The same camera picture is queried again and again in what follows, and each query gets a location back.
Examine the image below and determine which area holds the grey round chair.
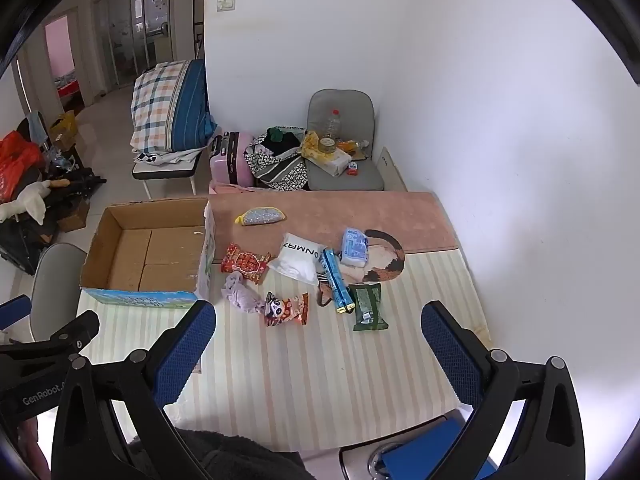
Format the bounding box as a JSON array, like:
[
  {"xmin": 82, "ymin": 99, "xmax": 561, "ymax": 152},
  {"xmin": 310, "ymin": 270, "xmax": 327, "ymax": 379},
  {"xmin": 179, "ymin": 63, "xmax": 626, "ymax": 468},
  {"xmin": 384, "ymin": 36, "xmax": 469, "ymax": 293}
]
[{"xmin": 30, "ymin": 242, "xmax": 89, "ymax": 344}]

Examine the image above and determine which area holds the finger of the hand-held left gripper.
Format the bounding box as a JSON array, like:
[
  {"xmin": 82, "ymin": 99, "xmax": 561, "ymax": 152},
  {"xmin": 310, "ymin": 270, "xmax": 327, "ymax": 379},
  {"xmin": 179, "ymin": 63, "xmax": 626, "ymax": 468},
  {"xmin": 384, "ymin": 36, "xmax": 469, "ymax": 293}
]
[
  {"xmin": 0, "ymin": 294, "xmax": 32, "ymax": 332},
  {"xmin": 0, "ymin": 310, "xmax": 101, "ymax": 360}
]

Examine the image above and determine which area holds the small brown cardboard box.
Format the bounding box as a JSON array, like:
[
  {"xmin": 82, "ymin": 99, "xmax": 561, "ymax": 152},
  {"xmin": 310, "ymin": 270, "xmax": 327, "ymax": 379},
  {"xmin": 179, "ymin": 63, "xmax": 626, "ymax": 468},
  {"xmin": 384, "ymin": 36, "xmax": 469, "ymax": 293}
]
[{"xmin": 57, "ymin": 197, "xmax": 91, "ymax": 233}]

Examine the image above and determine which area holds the yellow plastic bag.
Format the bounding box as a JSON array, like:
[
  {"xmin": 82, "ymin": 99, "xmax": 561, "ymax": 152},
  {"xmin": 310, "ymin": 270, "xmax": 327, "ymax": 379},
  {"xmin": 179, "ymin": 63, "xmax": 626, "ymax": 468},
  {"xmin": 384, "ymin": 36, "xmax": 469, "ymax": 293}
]
[{"xmin": 300, "ymin": 131, "xmax": 326, "ymax": 161}]

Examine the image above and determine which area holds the white tissue box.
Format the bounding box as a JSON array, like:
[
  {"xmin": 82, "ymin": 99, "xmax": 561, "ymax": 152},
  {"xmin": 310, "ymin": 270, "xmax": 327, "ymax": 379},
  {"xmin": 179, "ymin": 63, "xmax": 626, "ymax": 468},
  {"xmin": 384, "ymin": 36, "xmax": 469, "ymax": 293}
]
[{"xmin": 306, "ymin": 150, "xmax": 352, "ymax": 177}]

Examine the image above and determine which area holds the pink suitcase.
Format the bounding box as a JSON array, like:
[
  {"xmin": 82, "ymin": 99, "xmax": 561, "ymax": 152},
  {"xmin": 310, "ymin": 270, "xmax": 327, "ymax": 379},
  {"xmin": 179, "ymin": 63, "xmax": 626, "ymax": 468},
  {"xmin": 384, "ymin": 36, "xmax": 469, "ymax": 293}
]
[{"xmin": 209, "ymin": 131, "xmax": 256, "ymax": 187}]

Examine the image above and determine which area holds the clear plastic bottle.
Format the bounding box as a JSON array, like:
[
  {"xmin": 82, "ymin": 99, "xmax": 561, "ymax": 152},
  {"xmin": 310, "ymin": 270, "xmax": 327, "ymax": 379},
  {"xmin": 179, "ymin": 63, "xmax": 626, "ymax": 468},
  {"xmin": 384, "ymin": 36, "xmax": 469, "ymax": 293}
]
[{"xmin": 322, "ymin": 108, "xmax": 342, "ymax": 141}]

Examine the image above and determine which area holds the white goose plush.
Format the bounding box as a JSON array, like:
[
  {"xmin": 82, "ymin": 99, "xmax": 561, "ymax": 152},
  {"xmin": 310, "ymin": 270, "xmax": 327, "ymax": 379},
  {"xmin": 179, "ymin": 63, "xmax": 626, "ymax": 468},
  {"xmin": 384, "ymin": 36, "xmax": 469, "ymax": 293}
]
[{"xmin": 0, "ymin": 180, "xmax": 54, "ymax": 225}]

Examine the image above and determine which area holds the patterned tote bag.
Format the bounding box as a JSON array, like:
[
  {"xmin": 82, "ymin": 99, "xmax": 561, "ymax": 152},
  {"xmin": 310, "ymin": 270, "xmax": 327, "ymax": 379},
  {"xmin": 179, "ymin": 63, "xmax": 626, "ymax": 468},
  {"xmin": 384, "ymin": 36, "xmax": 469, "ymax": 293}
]
[{"xmin": 244, "ymin": 126, "xmax": 310, "ymax": 192}]

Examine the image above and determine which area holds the red snack packet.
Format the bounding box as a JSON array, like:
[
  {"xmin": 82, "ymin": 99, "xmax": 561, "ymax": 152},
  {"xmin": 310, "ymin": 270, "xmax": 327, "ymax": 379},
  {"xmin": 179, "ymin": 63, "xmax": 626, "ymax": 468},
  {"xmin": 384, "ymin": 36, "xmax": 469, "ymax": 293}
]
[{"xmin": 220, "ymin": 243, "xmax": 272, "ymax": 286}]

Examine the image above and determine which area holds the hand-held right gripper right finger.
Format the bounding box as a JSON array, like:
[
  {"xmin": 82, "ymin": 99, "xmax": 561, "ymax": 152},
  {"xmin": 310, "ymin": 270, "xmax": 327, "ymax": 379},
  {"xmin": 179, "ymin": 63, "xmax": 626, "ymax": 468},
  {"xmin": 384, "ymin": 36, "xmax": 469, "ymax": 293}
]
[{"xmin": 421, "ymin": 301, "xmax": 586, "ymax": 480}]

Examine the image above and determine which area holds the white pillow pack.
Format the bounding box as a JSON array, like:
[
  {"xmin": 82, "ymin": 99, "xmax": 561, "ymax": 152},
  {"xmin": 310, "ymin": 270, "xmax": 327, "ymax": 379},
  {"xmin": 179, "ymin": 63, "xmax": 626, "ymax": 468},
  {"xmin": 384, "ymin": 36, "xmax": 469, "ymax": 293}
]
[{"xmin": 272, "ymin": 232, "xmax": 321, "ymax": 281}]

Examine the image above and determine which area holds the red plastic bag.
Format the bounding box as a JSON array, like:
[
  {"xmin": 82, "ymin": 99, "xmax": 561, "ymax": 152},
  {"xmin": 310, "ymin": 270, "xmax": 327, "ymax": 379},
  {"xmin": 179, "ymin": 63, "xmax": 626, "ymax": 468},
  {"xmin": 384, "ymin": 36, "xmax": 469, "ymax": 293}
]
[{"xmin": 0, "ymin": 131, "xmax": 45, "ymax": 204}]

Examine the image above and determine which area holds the striped table mat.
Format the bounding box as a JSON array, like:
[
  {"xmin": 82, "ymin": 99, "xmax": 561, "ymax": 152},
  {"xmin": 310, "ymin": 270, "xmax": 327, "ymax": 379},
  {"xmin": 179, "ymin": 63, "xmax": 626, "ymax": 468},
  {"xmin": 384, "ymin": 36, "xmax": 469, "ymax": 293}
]
[{"xmin": 75, "ymin": 247, "xmax": 493, "ymax": 453}]

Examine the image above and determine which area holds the blue tissue pack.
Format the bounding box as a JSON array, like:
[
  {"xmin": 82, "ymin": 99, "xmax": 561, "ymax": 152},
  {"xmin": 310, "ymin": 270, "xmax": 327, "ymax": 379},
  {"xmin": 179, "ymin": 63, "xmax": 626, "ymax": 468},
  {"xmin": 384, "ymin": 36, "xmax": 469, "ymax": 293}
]
[{"xmin": 340, "ymin": 228, "xmax": 371, "ymax": 266}]

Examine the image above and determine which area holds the grey cushioned chair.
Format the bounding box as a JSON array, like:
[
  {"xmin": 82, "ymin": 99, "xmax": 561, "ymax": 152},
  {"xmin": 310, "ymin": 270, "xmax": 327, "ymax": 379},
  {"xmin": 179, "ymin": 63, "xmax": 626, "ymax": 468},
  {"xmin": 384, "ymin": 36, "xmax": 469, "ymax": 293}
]
[{"xmin": 306, "ymin": 89, "xmax": 386, "ymax": 192}]

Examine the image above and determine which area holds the panda print snack packet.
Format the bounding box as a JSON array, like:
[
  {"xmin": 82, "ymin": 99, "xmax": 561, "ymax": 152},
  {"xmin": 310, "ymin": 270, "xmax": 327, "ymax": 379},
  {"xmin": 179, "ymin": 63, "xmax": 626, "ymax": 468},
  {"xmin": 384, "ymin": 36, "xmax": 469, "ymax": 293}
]
[{"xmin": 263, "ymin": 291, "xmax": 310, "ymax": 329}]

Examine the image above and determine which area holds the light blue towel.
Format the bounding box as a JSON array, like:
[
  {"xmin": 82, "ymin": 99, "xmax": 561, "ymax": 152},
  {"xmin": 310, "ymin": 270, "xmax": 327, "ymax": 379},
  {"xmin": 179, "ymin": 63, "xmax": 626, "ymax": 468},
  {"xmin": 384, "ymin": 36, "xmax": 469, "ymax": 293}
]
[{"xmin": 27, "ymin": 112, "xmax": 49, "ymax": 144}]

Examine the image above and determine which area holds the glass sliding door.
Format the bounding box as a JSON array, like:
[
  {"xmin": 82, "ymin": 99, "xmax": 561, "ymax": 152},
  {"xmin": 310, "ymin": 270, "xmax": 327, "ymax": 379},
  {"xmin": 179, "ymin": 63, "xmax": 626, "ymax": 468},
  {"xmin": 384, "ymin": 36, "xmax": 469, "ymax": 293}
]
[{"xmin": 91, "ymin": 0, "xmax": 177, "ymax": 94}]

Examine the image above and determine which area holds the pink bag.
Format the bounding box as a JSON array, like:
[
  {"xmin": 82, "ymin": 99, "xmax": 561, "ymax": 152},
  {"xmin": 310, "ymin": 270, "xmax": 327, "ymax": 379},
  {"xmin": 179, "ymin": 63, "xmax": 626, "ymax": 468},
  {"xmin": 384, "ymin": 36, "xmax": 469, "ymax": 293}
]
[{"xmin": 209, "ymin": 182, "xmax": 261, "ymax": 196}]

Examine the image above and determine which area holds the person's dark fleece clothing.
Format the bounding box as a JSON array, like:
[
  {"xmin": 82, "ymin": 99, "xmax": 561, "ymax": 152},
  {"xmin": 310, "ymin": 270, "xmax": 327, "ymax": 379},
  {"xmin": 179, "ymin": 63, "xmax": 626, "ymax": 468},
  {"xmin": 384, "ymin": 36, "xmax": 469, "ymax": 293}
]
[{"xmin": 127, "ymin": 427, "xmax": 321, "ymax": 480}]

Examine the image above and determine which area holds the cat-shaped figure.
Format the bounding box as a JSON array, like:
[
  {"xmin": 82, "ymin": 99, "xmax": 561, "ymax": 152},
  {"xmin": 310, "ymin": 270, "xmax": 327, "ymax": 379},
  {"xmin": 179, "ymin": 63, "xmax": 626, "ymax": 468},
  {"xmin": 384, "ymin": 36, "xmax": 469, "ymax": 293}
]
[{"xmin": 350, "ymin": 229, "xmax": 406, "ymax": 285}]

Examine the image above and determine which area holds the green snack packet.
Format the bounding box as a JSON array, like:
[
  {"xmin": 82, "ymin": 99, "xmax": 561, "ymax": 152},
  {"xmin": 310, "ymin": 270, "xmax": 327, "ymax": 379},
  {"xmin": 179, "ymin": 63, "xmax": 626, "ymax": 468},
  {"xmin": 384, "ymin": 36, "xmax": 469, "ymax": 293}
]
[{"xmin": 347, "ymin": 283, "xmax": 389, "ymax": 332}]

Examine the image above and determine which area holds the glittery grey pencil pouch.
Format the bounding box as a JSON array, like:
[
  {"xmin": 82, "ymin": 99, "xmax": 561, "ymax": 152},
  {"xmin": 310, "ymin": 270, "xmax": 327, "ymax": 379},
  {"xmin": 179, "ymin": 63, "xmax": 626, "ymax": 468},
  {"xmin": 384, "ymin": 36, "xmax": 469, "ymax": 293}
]
[{"xmin": 235, "ymin": 207, "xmax": 286, "ymax": 228}]

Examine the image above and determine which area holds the white leaning board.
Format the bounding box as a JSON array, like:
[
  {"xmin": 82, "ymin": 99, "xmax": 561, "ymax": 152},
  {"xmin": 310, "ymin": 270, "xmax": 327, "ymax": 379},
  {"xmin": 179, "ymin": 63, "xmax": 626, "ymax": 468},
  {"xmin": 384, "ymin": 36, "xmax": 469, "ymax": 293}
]
[{"xmin": 377, "ymin": 147, "xmax": 409, "ymax": 192}]

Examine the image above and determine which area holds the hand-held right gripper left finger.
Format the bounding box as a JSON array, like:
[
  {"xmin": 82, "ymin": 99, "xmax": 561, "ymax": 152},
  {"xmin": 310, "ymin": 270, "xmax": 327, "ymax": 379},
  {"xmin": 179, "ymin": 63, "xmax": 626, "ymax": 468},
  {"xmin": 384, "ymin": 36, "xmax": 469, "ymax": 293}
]
[{"xmin": 51, "ymin": 300, "xmax": 217, "ymax": 480}]

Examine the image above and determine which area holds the plaid folded quilt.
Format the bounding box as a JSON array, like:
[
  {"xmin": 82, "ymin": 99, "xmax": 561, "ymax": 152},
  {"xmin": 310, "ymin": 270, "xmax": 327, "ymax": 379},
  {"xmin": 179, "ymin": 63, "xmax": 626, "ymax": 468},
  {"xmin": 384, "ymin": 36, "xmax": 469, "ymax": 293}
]
[{"xmin": 131, "ymin": 59, "xmax": 219, "ymax": 154}]

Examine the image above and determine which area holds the white metal bench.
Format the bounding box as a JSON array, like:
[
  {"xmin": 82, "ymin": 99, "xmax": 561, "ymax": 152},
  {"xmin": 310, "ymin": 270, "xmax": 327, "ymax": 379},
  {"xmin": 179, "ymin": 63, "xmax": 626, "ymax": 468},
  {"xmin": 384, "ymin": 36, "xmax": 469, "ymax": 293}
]
[{"xmin": 132, "ymin": 149, "xmax": 204, "ymax": 199}]

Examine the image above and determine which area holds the black folded stroller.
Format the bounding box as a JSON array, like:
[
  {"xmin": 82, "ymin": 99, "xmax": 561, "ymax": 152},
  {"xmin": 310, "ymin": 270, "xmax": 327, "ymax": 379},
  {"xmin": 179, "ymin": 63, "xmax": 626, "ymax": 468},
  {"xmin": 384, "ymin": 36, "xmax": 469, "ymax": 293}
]
[{"xmin": 0, "ymin": 165, "xmax": 108, "ymax": 276}]

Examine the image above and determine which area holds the blue long snack packet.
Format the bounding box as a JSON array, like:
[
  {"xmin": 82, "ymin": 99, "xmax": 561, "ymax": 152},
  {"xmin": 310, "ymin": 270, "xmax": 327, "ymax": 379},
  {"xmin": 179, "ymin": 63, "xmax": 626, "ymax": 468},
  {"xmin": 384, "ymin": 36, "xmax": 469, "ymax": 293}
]
[{"xmin": 320, "ymin": 248, "xmax": 356, "ymax": 315}]

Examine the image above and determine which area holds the pink table mat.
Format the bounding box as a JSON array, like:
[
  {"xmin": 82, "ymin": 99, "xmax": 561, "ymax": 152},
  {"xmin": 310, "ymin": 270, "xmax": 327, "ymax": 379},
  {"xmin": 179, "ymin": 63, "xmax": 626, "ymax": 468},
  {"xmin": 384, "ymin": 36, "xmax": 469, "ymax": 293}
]
[{"xmin": 209, "ymin": 191, "xmax": 460, "ymax": 264}]

